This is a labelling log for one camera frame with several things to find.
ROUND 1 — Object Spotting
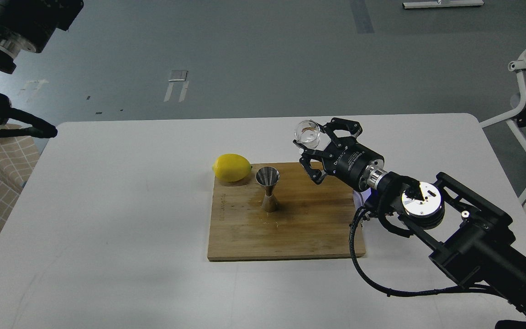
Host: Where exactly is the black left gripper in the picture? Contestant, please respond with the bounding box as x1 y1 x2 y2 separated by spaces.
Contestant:
0 0 84 53

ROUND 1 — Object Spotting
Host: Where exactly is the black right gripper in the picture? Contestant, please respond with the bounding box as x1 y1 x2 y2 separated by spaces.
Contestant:
293 117 385 192

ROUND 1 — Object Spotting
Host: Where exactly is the clear glass cup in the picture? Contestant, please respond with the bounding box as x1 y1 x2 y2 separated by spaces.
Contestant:
295 120 320 149

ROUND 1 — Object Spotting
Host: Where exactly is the steel double jigger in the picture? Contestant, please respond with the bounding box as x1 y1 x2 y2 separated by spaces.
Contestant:
255 166 280 213

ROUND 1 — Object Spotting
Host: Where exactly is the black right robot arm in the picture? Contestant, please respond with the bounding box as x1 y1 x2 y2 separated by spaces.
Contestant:
294 118 526 329

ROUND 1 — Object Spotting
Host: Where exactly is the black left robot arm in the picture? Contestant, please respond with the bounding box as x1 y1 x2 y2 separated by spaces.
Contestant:
0 0 84 139

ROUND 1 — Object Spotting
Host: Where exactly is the wooden cutting board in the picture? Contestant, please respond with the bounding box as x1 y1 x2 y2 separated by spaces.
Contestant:
207 162 356 261

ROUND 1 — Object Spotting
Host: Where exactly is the yellow lemon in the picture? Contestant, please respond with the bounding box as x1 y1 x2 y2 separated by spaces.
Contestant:
211 154 252 182

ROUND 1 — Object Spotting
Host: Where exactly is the white floor rail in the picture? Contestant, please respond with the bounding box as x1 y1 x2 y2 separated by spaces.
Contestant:
401 0 485 9

